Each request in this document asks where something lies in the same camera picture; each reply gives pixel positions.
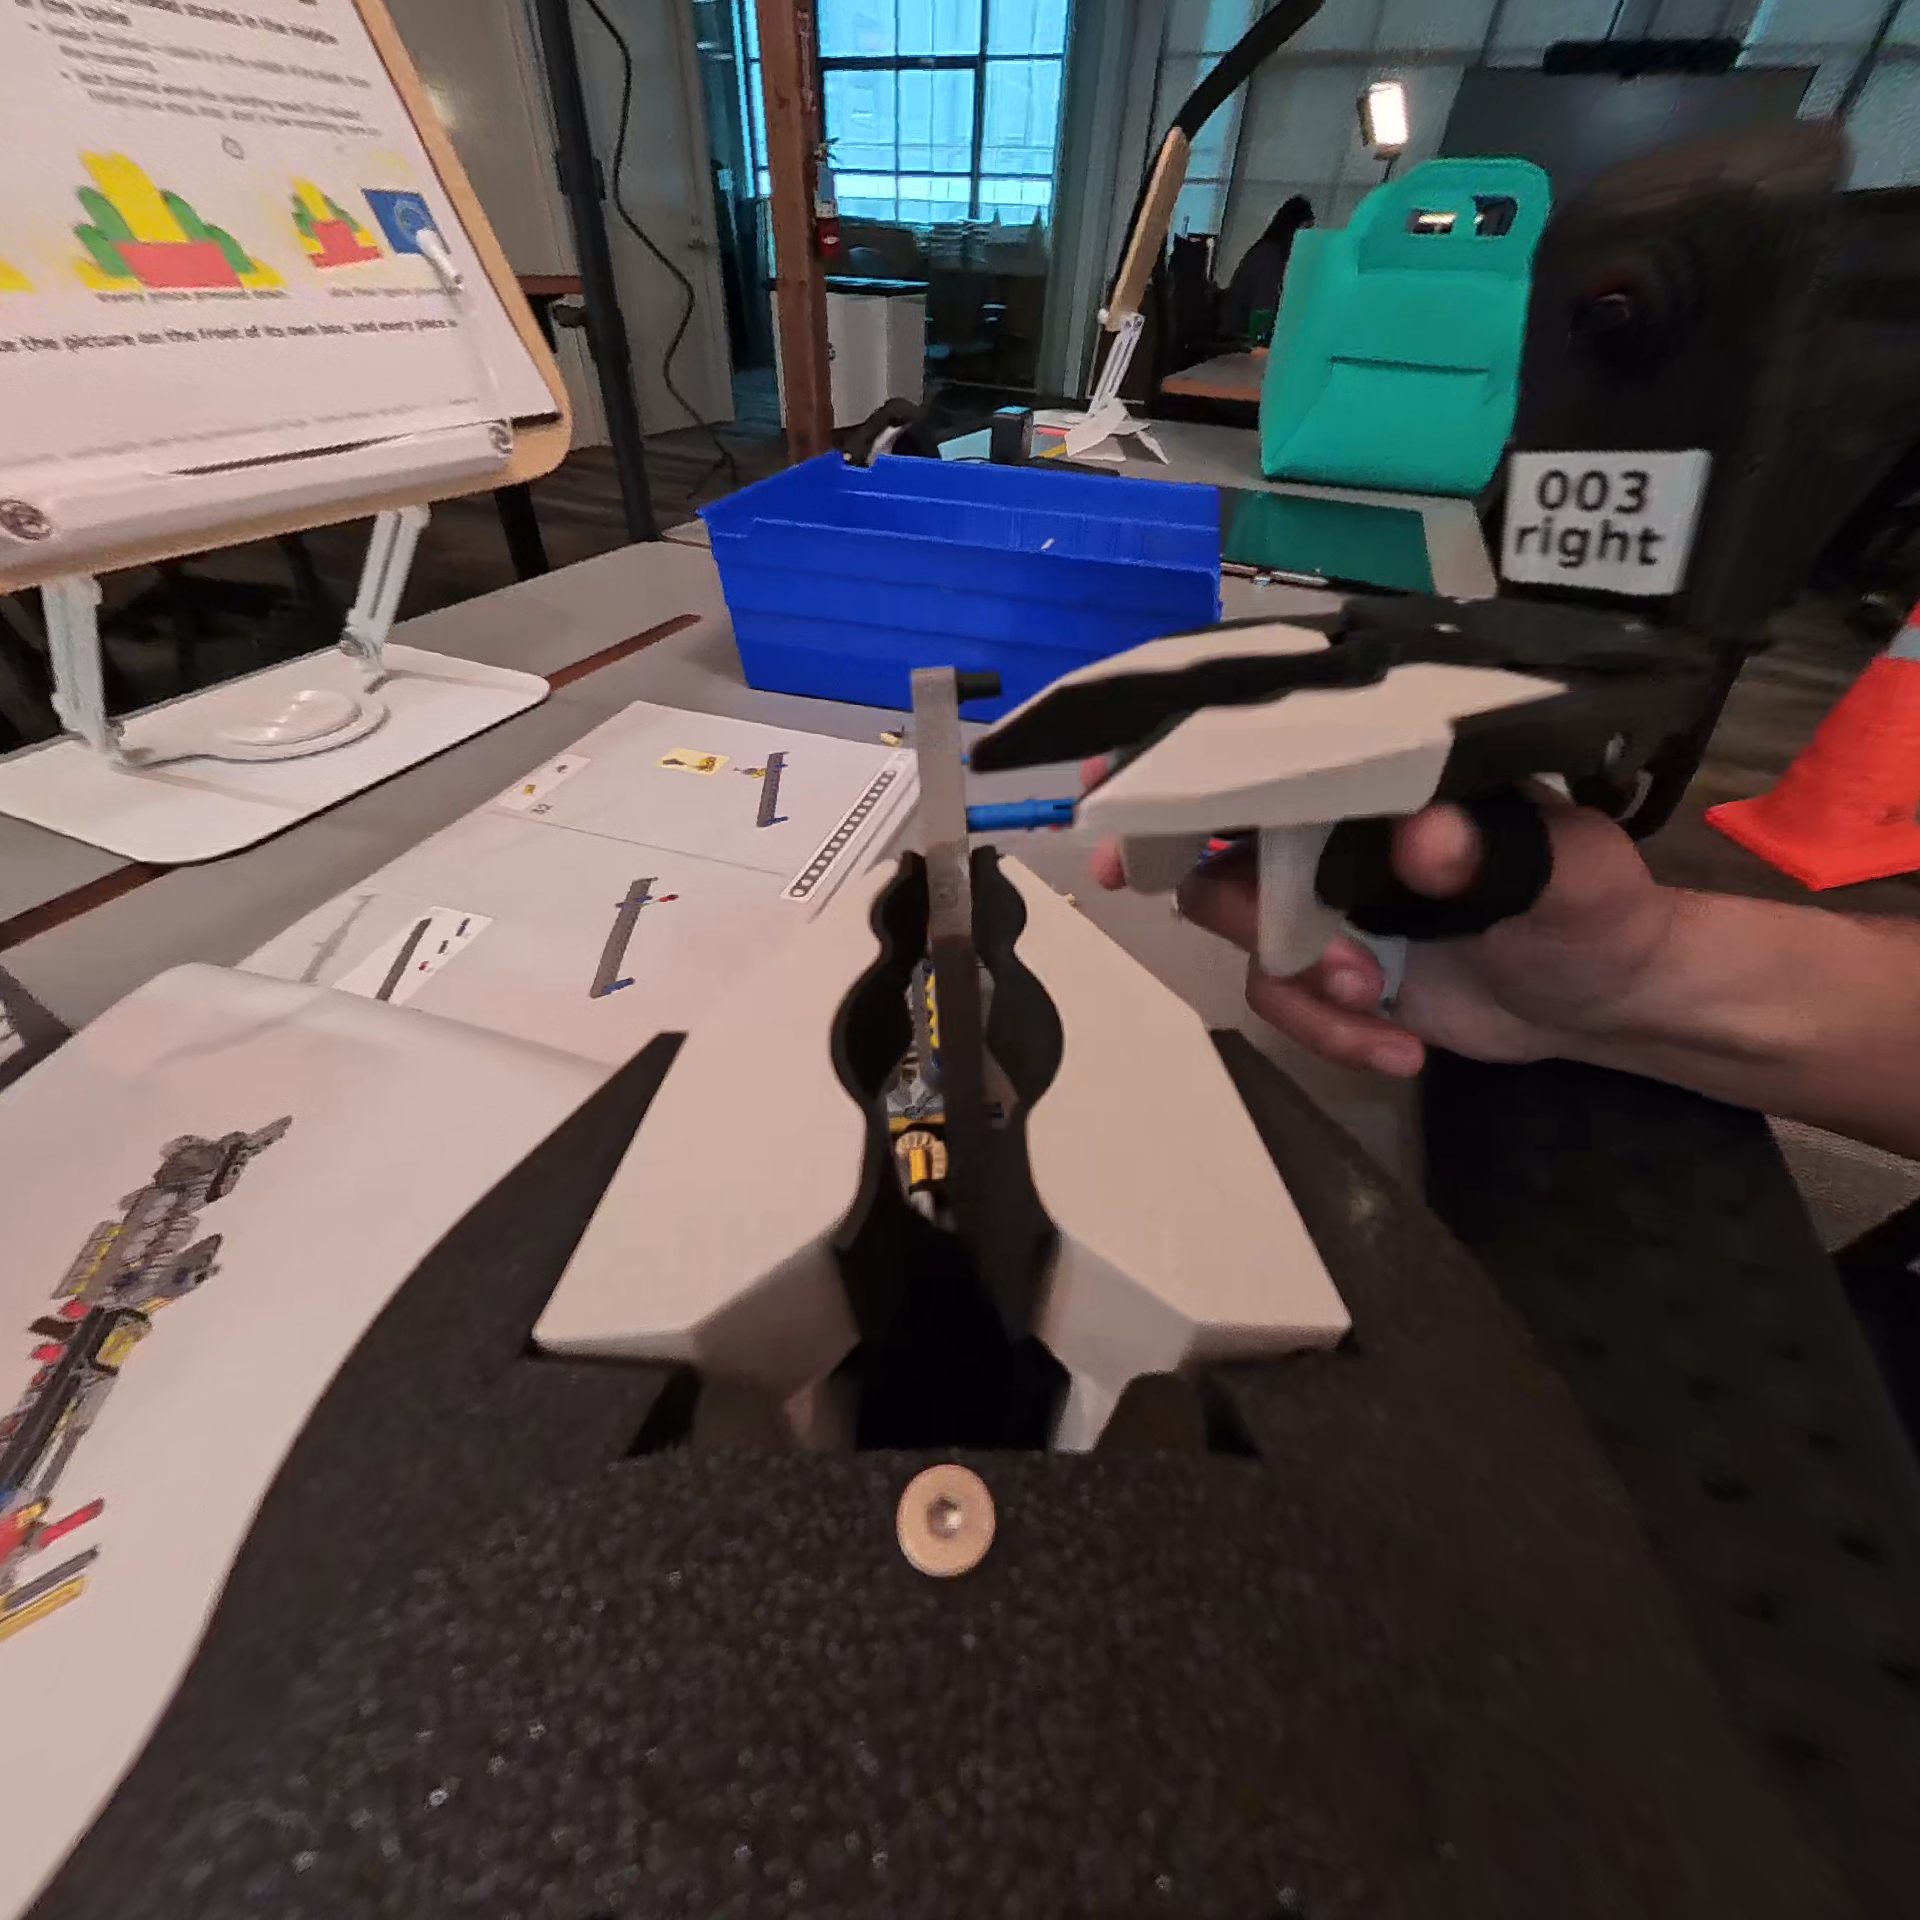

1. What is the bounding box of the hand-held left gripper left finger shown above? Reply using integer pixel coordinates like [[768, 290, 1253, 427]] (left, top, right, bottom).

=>
[[534, 855, 927, 1453]]

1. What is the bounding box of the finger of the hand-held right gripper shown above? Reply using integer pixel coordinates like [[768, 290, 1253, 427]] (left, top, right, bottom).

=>
[[967, 620, 1346, 776], [1077, 668, 1573, 899]]

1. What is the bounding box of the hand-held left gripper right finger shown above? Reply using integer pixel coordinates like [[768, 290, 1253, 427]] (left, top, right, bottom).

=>
[[971, 848, 1352, 1453]]

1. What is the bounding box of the grey lego car chassis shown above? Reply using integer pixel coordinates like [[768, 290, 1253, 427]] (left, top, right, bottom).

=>
[[884, 960, 964, 1221]]

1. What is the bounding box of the long dark grey lego beam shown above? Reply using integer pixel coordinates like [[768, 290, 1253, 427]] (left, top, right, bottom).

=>
[[909, 668, 1011, 1336]]

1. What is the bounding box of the person's right forearm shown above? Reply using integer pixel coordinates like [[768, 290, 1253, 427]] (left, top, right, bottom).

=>
[[1635, 884, 1920, 1162]]

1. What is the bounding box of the open lego instruction booklet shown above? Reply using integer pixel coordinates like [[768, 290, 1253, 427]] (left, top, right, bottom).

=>
[[0, 696, 923, 1906]]

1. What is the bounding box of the person's right hand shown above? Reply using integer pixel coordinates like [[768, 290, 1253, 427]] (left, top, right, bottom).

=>
[[1092, 755, 1685, 1082]]

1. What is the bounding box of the black tablet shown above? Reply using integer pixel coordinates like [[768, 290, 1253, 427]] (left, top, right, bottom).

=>
[[1219, 486, 1443, 594]]

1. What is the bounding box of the blue storage bin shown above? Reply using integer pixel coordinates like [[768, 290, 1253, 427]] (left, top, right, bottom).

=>
[[700, 450, 1226, 728]]

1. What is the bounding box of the teal felt bag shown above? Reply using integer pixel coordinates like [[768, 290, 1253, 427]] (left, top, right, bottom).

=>
[[1260, 158, 1555, 495]]

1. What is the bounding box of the curved wooden desk lamp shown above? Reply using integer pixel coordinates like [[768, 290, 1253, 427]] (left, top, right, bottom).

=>
[[1062, 0, 1327, 463]]

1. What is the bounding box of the orange traffic cone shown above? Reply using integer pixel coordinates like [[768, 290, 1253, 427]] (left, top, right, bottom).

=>
[[1704, 598, 1920, 891]]

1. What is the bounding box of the large paned window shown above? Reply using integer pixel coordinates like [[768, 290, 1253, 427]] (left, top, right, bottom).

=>
[[816, 0, 1070, 226]]

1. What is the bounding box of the white book stand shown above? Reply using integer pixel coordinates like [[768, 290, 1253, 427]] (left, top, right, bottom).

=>
[[0, 0, 575, 868]]

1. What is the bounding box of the black tripod pole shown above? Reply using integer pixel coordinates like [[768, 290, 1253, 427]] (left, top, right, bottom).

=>
[[532, 0, 663, 541]]

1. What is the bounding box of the brick picture instruction sheet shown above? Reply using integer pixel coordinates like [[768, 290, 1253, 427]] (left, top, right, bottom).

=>
[[0, 0, 559, 519]]

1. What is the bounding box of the dark wall screen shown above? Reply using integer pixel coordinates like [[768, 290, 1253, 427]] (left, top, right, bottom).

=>
[[1440, 59, 1824, 159]]

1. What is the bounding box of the wooden post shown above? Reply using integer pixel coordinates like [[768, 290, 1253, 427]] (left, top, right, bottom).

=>
[[755, 0, 837, 467]]

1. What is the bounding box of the black cable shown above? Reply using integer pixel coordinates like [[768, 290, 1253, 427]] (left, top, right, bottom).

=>
[[575, 0, 735, 453]]

